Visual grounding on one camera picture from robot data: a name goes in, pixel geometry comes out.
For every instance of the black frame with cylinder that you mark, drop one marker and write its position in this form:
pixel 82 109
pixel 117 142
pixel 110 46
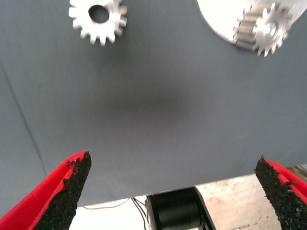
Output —
pixel 177 208

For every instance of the tall large steel gear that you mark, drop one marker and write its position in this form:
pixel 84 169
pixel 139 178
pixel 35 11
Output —
pixel 266 38

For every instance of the dark grey table cloth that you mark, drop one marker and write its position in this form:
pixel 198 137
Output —
pixel 153 95

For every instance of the small steel gear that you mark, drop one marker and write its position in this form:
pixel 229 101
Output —
pixel 100 31

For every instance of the round metal plate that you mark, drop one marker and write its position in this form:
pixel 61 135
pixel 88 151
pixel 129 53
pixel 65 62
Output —
pixel 216 14

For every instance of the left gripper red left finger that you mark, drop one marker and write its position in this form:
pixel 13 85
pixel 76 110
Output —
pixel 36 203

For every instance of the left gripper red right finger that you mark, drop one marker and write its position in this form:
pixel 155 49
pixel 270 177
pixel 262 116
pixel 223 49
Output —
pixel 287 203

